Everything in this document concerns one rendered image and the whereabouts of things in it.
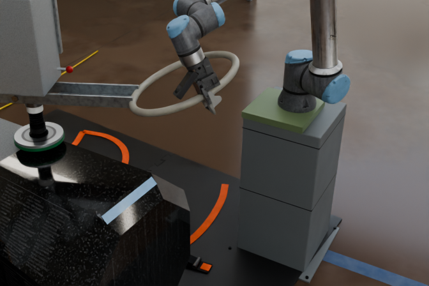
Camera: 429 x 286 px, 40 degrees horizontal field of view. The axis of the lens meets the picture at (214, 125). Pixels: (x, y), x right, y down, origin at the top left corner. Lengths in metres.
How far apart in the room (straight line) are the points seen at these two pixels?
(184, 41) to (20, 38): 0.68
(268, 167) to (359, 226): 0.89
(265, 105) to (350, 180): 1.25
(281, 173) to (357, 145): 1.52
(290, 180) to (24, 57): 1.37
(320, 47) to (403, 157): 1.90
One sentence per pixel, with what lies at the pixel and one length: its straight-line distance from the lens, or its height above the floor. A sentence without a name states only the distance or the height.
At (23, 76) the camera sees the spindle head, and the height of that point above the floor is 1.22.
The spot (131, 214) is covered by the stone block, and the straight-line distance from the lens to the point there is 2.37.
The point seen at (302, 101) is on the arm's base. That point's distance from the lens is 2.85.
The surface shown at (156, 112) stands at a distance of 2.24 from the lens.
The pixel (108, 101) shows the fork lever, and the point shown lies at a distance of 2.47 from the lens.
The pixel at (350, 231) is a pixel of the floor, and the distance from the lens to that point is 3.57.
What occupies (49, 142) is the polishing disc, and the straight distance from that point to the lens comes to 2.66.
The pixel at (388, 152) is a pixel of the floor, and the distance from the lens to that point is 4.35.
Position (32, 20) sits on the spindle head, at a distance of 2.37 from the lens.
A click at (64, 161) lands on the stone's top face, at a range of 2.62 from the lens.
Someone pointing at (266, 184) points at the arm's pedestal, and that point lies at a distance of 3.00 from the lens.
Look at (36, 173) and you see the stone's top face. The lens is 2.58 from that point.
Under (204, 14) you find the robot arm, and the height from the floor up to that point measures 1.54.
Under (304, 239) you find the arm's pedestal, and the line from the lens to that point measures 3.10.
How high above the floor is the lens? 2.25
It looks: 30 degrees down
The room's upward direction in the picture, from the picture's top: 1 degrees clockwise
